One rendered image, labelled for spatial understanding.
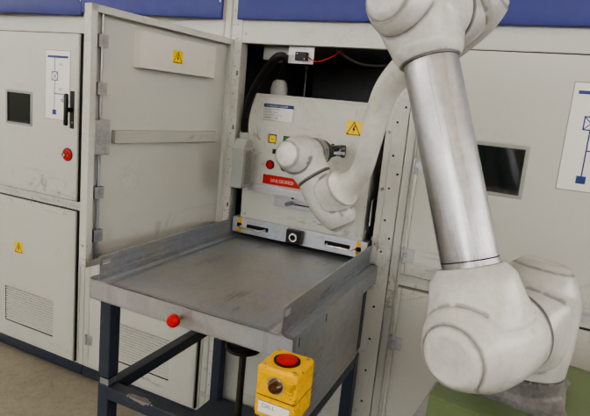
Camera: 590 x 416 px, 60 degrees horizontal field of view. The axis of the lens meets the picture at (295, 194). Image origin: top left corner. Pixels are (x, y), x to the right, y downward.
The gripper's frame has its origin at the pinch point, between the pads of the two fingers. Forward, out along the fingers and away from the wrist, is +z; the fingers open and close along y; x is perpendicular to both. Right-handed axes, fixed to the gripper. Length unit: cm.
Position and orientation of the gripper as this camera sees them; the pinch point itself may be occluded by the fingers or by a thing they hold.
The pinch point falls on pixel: (340, 149)
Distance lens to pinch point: 174.0
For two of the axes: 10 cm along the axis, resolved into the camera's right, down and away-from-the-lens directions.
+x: 0.9, -9.8, -1.7
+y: 9.0, 1.6, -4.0
